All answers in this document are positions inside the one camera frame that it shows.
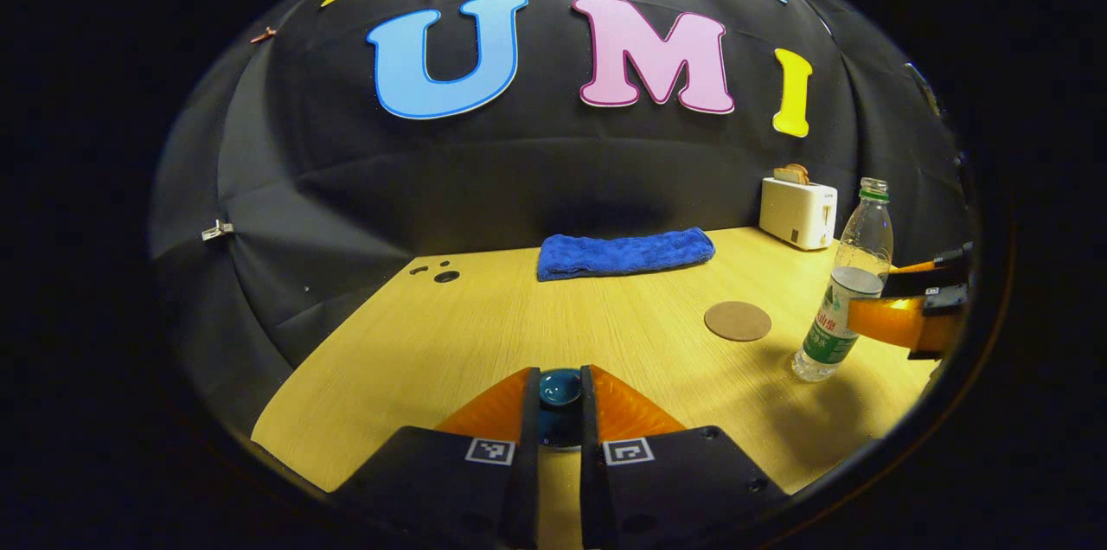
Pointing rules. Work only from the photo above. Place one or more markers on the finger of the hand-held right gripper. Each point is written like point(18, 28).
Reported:
point(930, 278)
point(891, 321)

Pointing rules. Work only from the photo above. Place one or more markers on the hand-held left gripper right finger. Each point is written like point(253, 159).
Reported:
point(592, 481)

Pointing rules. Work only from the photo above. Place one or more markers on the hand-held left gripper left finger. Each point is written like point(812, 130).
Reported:
point(523, 481)

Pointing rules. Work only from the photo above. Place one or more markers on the clear plastic water bottle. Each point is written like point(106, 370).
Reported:
point(852, 273)

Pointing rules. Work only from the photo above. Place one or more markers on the teal teacup lid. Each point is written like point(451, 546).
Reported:
point(560, 386)

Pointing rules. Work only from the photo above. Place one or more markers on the round brown coaster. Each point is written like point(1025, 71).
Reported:
point(738, 321)

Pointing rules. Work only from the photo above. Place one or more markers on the white toaster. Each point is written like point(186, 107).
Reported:
point(796, 214)

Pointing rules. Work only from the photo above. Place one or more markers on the brown bread slice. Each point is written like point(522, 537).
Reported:
point(792, 174)

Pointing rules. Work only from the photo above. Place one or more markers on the blue folded towel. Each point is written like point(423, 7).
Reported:
point(623, 254)

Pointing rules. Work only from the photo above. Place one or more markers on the white cloth clip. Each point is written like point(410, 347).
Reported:
point(216, 230)

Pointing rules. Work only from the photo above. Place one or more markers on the red cloth clip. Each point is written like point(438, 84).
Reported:
point(264, 35)

